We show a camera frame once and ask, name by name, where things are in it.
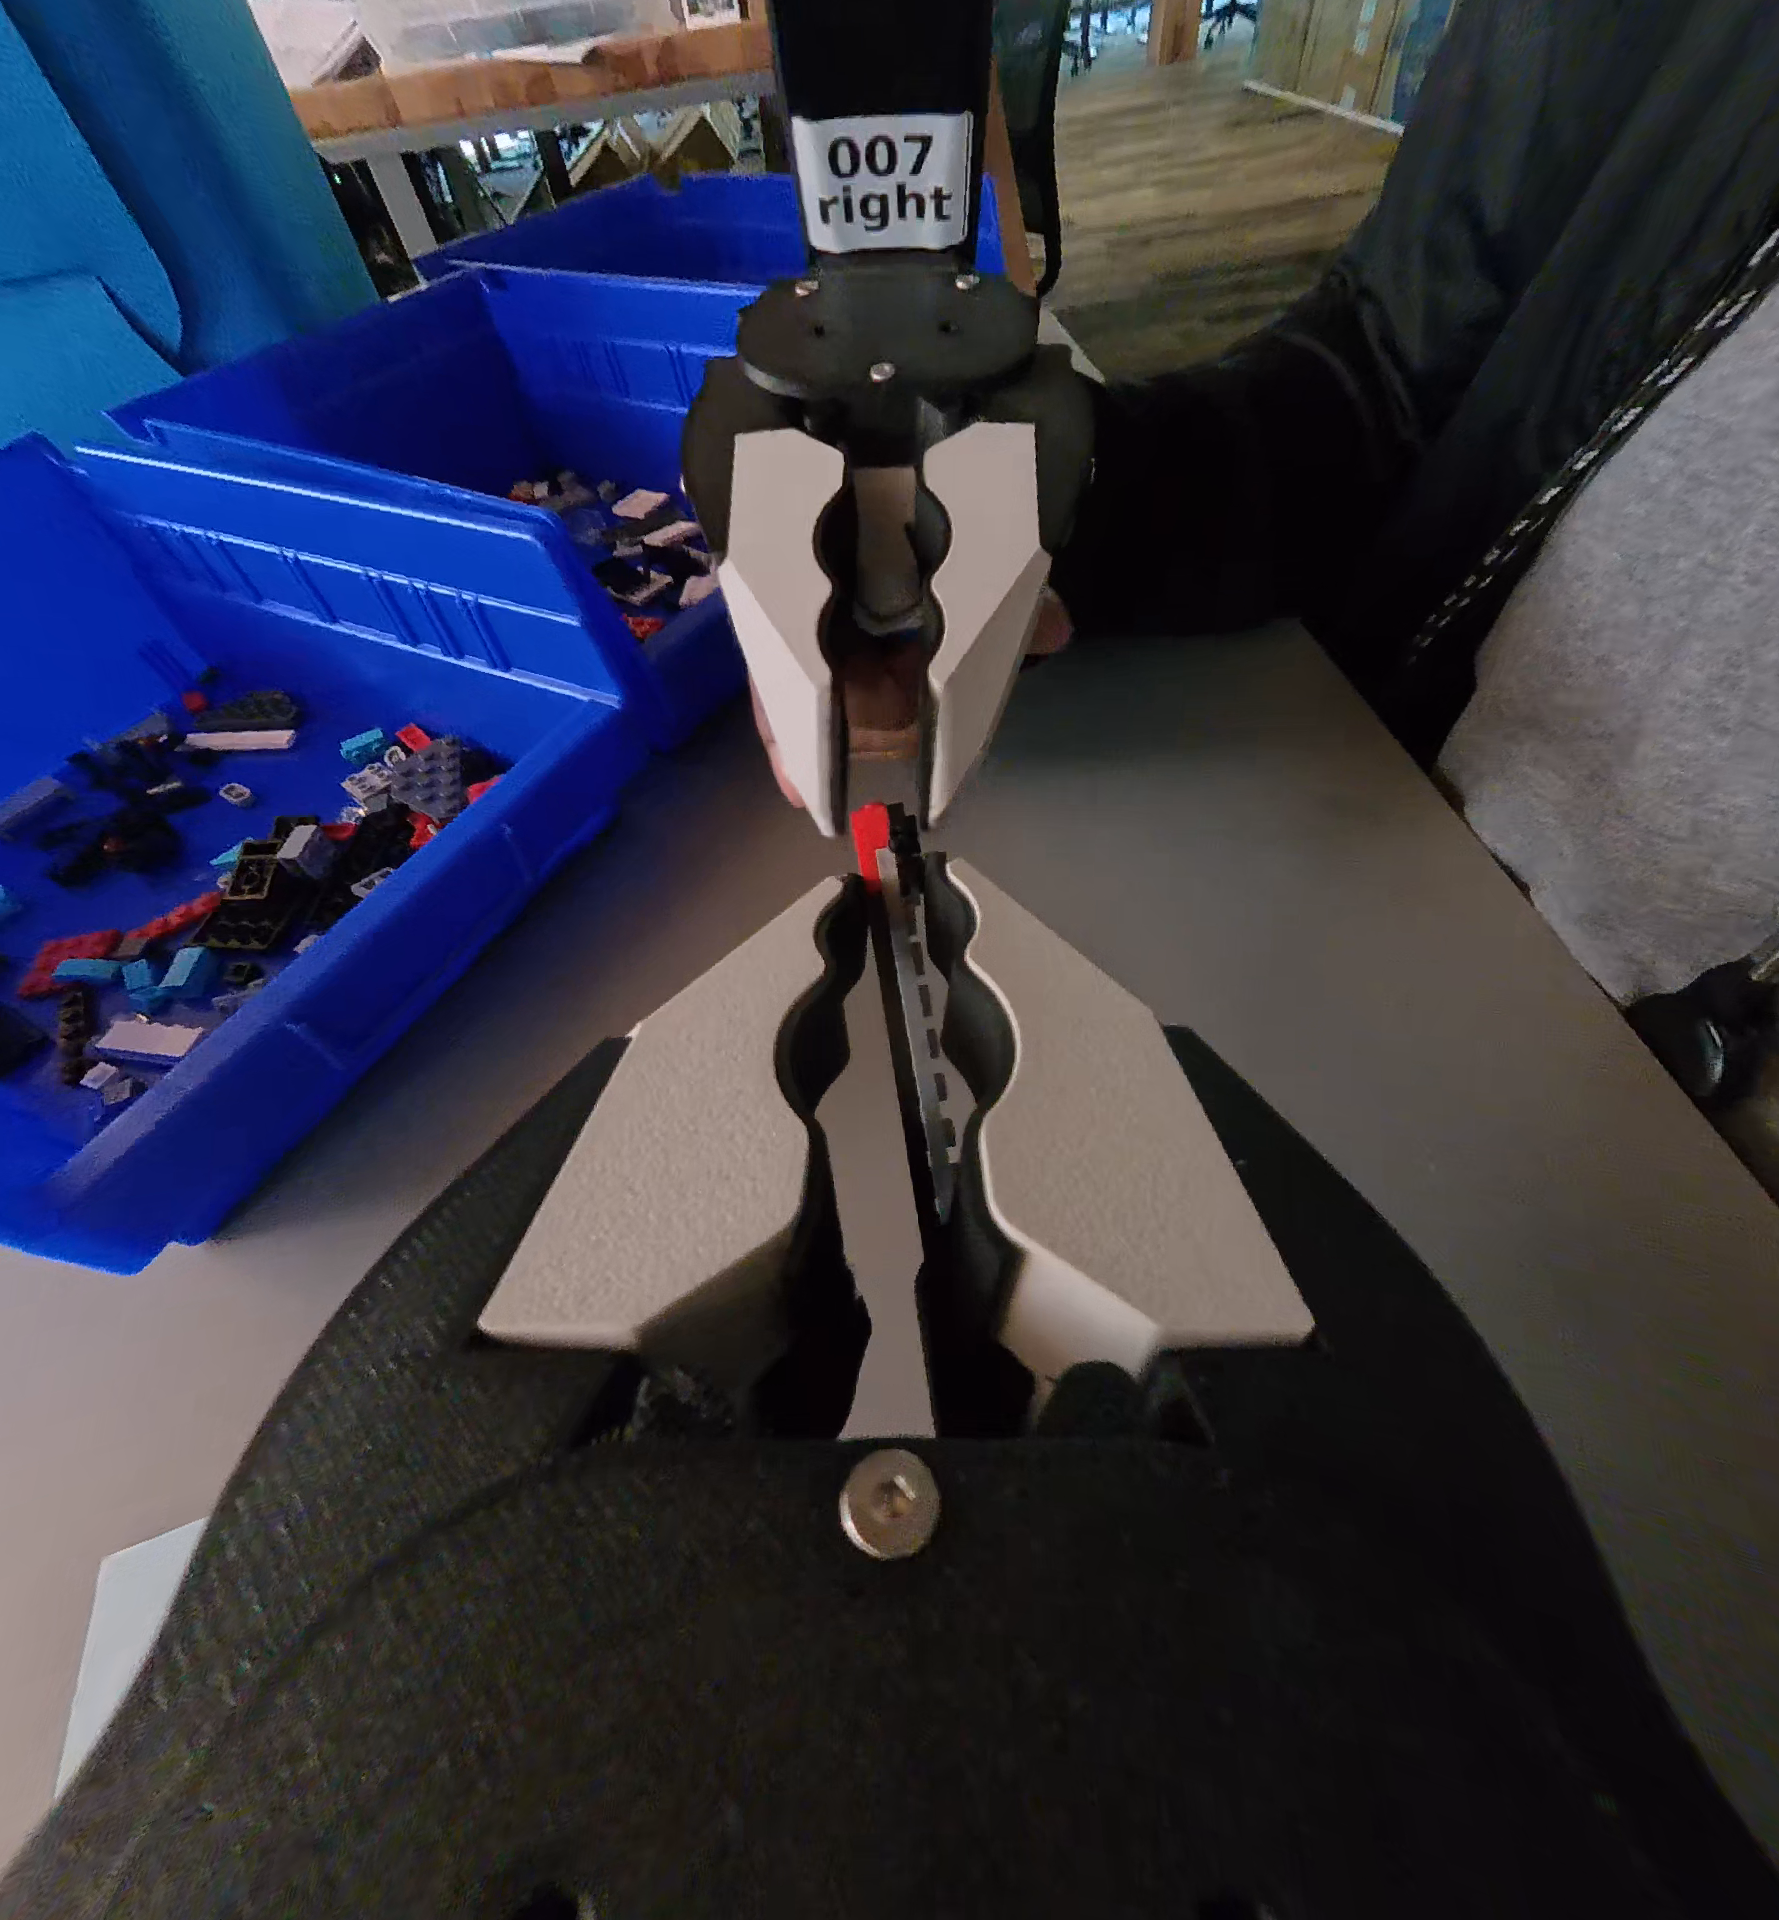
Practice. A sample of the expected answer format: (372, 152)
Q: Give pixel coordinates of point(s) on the person's right hand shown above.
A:
(881, 706)

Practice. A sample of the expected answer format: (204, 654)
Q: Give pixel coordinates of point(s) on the small red toy brick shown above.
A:
(871, 832)

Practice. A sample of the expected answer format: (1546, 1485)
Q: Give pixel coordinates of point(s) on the teal felt chair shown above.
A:
(78, 181)

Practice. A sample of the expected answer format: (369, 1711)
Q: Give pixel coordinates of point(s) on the small heap of toy bricks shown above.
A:
(647, 556)

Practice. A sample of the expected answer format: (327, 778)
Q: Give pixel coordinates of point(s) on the grey desk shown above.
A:
(1279, 975)

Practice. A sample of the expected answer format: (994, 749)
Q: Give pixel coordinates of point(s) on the long dark grey brick plate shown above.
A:
(918, 1020)

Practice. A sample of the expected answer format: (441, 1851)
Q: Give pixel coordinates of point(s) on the brick instruction booklet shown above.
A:
(123, 1635)

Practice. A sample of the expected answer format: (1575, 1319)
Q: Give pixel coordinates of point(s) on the blue plastic storage bin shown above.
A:
(379, 376)
(605, 226)
(19, 600)

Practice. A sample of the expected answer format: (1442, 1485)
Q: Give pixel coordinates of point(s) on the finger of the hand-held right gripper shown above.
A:
(994, 585)
(777, 600)

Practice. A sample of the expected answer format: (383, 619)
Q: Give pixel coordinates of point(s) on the person's black jacket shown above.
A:
(1578, 226)

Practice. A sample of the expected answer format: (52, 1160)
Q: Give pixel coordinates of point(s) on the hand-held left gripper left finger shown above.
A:
(664, 1184)

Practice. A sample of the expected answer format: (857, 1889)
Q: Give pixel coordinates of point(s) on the person's grey sweatshirt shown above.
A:
(1623, 751)

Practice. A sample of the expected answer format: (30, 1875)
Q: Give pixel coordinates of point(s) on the person's right forearm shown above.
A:
(1234, 465)

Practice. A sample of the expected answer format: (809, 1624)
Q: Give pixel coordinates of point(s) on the small black toy brick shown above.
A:
(905, 832)

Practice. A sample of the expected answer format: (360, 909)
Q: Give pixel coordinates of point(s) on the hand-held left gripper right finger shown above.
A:
(1129, 1171)

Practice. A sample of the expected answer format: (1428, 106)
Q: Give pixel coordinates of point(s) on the wooden workbench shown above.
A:
(530, 91)

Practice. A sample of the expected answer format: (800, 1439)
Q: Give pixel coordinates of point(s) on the pile of mixed toy bricks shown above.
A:
(275, 868)

